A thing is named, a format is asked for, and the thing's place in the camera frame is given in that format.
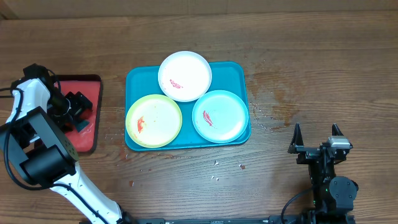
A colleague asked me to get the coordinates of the yellow-green plate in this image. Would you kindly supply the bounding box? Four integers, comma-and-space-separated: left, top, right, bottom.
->
125, 94, 182, 149

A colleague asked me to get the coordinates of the dark green sponge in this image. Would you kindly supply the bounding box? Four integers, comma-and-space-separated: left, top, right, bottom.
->
75, 120, 90, 133

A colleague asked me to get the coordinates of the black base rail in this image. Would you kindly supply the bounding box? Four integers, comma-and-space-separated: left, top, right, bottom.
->
136, 215, 356, 224

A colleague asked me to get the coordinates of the teal plastic tray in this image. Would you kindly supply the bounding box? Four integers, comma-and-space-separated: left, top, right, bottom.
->
125, 61, 248, 151

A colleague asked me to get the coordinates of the white plate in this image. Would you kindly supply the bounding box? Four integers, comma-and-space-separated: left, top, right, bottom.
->
158, 51, 212, 102

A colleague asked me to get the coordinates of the light blue plate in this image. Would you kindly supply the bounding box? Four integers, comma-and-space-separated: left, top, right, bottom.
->
192, 90, 249, 144

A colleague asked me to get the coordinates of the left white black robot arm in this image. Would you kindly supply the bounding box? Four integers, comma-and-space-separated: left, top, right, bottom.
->
1, 63, 136, 224

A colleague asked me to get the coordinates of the red tray with dark rim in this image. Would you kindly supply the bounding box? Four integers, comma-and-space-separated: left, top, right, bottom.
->
47, 75, 103, 154

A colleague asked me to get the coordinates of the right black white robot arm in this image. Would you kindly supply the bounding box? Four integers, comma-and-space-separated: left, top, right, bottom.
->
280, 124, 359, 223

